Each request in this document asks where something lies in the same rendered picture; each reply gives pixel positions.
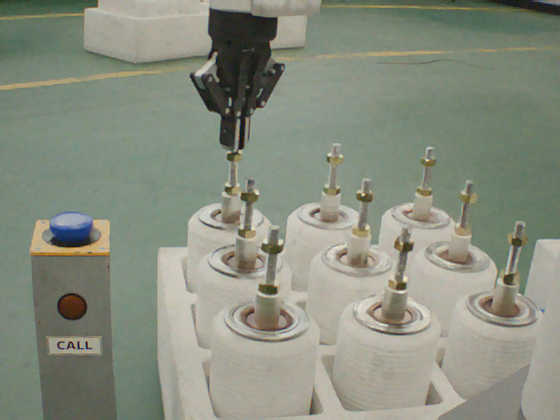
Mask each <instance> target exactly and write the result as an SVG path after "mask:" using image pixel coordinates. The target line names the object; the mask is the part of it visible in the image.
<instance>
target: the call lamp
mask: <svg viewBox="0 0 560 420"><path fill-rule="evenodd" d="M84 310H85V305H84V302H83V301H82V300H80V299H79V298H78V297H74V296H66V297H65V298H64V299H62V301H61V303H60V311H61V312H62V313H63V314H64V316H66V317H69V318H76V317H80V316H82V313H83V312H84Z"/></svg>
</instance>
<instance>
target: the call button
mask: <svg viewBox="0 0 560 420"><path fill-rule="evenodd" d="M93 228H94V223H93V219H92V218H91V217H90V216H89V215H88V214H85V213H82V212H77V211H67V212H62V213H59V214H56V215H54V217H52V218H51V219H50V220H49V231H51V232H52V233H54V237H55V238H56V239H57V240H60V241H63V242H78V241H82V240H84V239H86V238H87V237H88V236H89V233H90V232H91V231H92V230H93Z"/></svg>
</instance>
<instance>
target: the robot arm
mask: <svg viewBox="0 0 560 420"><path fill-rule="evenodd" d="M320 7H321V0H210V4H209V20H208V24H207V33H208V35H209V36H210V37H211V39H212V47H211V49H210V52H209V54H208V60H207V61H208V62H207V64H206V65H204V66H203V68H202V69H201V70H196V69H193V70H192V72H191V74H190V79H191V81H192V83H193V85H194V86H195V87H196V89H197V91H198V92H197V93H198V94H199V95H200V97H201V99H202V101H203V103H204V104H205V105H206V109H207V110H208V111H209V112H212V113H213V112H214V113H219V115H220V117H221V120H220V133H219V135H220V136H219V141H220V144H221V147H222V149H224V150H227V151H229V152H236V151H238V150H244V149H247V147H248V142H249V139H250V128H251V116H252V115H253V114H254V112H255V110H256V108H263V107H264V106H265V105H266V103H267V101H268V99H269V97H270V95H271V94H272V93H273V91H274V89H275V87H276V85H277V82H278V80H279V78H280V76H281V75H282V74H283V72H284V70H285V65H284V64H283V63H279V62H277V61H276V60H275V59H274V58H273V57H271V55H272V49H271V47H270V42H271V41H274V40H275V39H276V37H277V33H278V17H281V16H296V15H297V16H309V15H318V14H320ZM246 85H248V86H246ZM260 89H262V91H261V93H260ZM259 93H260V95H259ZM257 95H259V96H257ZM242 97H243V99H242ZM229 98H231V106H229ZM239 143H240V145H239ZM517 420H560V249H559V253H558V256H557V261H556V268H555V272H554V275H553V279H552V283H551V286H550V290H549V293H548V298H547V304H546V309H545V312H544V316H543V319H542V323H541V326H540V331H539V334H538V338H537V342H536V345H535V349H534V352H533V356H532V359H531V364H530V367H529V372H528V375H527V379H526V383H525V387H524V390H523V395H522V399H521V403H520V407H519V411H518V415H517Z"/></svg>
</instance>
